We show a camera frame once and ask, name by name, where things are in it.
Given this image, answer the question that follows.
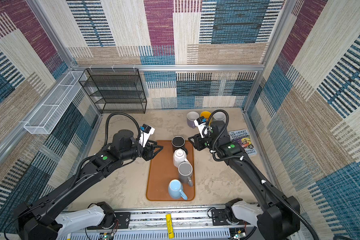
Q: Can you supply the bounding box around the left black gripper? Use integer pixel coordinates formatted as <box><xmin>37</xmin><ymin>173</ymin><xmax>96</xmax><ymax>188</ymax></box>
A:
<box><xmin>120</xmin><ymin>139</ymin><xmax>164</xmax><ymax>163</ymax></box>

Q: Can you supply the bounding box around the purple mug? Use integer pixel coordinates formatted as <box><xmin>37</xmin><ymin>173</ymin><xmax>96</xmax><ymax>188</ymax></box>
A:
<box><xmin>187</xmin><ymin>111</ymin><xmax>200</xmax><ymax>129</ymax></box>

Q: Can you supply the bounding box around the grey mug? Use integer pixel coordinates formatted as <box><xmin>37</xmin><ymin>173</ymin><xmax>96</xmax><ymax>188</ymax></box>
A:
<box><xmin>178</xmin><ymin>162</ymin><xmax>194</xmax><ymax>187</ymax></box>

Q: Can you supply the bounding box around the yellow mug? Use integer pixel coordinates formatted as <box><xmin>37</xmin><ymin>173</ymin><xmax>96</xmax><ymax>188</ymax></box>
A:
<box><xmin>200</xmin><ymin>111</ymin><xmax>211</xmax><ymax>123</ymax></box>

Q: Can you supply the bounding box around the light blue mug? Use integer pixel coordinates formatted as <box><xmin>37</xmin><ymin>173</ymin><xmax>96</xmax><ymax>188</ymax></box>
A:
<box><xmin>168</xmin><ymin>180</ymin><xmax>188</xmax><ymax>201</ymax></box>

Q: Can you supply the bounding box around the blue speckled mug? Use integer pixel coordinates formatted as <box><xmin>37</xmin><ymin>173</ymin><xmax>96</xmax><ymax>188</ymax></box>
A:
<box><xmin>213</xmin><ymin>112</ymin><xmax>226</xmax><ymax>123</ymax></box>

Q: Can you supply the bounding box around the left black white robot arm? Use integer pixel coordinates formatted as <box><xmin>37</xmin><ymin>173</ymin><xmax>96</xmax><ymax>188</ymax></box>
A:
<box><xmin>12</xmin><ymin>114</ymin><xmax>163</xmax><ymax>240</ymax></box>

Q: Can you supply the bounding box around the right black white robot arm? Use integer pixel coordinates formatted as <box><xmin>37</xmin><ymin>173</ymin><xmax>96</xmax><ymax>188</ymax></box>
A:
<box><xmin>189</xmin><ymin>110</ymin><xmax>319</xmax><ymax>240</ymax></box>

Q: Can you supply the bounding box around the black mug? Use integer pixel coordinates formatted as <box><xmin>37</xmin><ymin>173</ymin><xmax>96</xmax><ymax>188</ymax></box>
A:
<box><xmin>172</xmin><ymin>136</ymin><xmax>188</xmax><ymax>155</ymax></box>

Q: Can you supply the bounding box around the white mug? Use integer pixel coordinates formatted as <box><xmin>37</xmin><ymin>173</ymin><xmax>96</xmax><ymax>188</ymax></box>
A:
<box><xmin>173</xmin><ymin>149</ymin><xmax>189</xmax><ymax>168</ymax></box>

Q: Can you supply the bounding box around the brown plastic tray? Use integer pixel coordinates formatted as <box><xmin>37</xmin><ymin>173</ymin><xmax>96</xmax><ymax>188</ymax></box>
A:
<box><xmin>146</xmin><ymin>140</ymin><xmax>196</xmax><ymax>202</ymax></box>

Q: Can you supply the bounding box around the colourful magazine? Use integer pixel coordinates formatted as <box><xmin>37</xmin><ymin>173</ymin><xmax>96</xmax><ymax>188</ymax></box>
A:
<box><xmin>229</xmin><ymin>129</ymin><xmax>257</xmax><ymax>156</ymax></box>

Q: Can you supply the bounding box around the yellow marker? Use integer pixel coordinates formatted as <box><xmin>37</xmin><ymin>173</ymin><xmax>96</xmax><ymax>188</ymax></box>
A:
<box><xmin>166</xmin><ymin>214</ymin><xmax>175</xmax><ymax>239</ymax></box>

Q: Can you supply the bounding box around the white mesh basket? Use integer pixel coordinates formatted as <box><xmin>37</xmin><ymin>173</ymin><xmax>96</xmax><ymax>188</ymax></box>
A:
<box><xmin>24</xmin><ymin>71</ymin><xmax>83</xmax><ymax>135</ymax></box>

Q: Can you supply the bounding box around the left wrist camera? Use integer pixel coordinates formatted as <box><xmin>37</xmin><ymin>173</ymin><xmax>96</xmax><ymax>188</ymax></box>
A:
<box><xmin>139</xmin><ymin>124</ymin><xmax>155</xmax><ymax>148</ymax></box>

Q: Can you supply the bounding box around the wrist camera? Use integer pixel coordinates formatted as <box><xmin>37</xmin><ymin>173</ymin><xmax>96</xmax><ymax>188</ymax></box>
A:
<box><xmin>139</xmin><ymin>124</ymin><xmax>155</xmax><ymax>148</ymax></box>
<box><xmin>194</xmin><ymin>117</ymin><xmax>209</xmax><ymax>138</ymax></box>

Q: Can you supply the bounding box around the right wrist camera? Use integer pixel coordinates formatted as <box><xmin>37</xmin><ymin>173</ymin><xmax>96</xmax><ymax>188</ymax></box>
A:
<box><xmin>194</xmin><ymin>117</ymin><xmax>209</xmax><ymax>138</ymax></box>

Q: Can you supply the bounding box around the black wire shelf rack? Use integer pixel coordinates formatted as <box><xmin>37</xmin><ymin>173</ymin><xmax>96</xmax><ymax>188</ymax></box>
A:
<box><xmin>79</xmin><ymin>68</ymin><xmax>147</xmax><ymax>114</ymax></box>

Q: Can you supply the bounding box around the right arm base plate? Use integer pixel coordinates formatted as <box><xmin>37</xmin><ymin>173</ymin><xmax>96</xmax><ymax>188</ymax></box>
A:
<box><xmin>208</xmin><ymin>208</ymin><xmax>230</xmax><ymax>226</ymax></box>

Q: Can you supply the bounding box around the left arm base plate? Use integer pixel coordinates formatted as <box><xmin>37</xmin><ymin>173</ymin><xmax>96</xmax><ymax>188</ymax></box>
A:
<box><xmin>110</xmin><ymin>212</ymin><xmax>131</xmax><ymax>231</ymax></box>

